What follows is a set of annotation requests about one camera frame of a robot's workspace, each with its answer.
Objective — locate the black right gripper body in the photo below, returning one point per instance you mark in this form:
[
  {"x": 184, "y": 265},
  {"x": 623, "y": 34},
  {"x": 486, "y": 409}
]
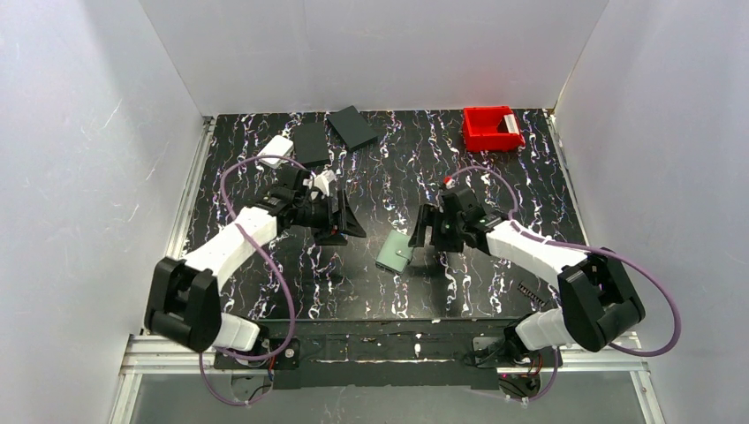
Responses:
[{"x": 433, "y": 224}]

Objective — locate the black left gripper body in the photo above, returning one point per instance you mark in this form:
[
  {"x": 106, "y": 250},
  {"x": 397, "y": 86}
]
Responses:
[{"x": 336, "y": 214}]

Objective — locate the mint green card holder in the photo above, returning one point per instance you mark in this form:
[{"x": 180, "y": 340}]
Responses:
[{"x": 395, "y": 254}]

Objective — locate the red plastic bin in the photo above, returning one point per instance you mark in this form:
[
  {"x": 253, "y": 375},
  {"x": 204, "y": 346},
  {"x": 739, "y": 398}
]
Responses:
[{"x": 482, "y": 130}]

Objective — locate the white striped credit card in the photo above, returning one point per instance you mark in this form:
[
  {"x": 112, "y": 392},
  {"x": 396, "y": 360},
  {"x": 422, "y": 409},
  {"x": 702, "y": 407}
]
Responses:
[{"x": 510, "y": 124}]

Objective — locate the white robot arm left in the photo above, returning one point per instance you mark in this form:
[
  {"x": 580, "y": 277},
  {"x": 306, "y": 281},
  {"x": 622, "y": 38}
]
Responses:
[{"x": 184, "y": 298}]

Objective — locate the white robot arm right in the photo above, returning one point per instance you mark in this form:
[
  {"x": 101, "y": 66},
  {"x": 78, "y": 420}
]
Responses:
[{"x": 597, "y": 300}]

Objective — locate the white small box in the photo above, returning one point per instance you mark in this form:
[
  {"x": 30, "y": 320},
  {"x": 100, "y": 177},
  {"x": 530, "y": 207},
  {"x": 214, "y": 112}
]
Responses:
[{"x": 278, "y": 147}]

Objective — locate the black flat box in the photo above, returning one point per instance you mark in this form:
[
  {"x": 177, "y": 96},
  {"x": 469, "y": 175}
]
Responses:
[{"x": 311, "y": 145}]

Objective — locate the black flat box angled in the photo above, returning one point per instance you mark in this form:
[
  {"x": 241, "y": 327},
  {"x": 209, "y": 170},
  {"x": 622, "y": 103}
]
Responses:
[{"x": 352, "y": 128}]

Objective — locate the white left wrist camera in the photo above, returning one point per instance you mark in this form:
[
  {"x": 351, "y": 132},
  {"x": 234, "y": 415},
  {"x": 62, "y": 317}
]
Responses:
[{"x": 324, "y": 181}]

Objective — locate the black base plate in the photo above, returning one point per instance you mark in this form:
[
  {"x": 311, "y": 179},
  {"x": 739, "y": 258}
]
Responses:
[{"x": 402, "y": 353}]

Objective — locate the aluminium rail frame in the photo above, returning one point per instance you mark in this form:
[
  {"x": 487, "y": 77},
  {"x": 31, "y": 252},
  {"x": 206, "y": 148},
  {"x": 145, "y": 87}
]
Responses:
[{"x": 164, "y": 383}]

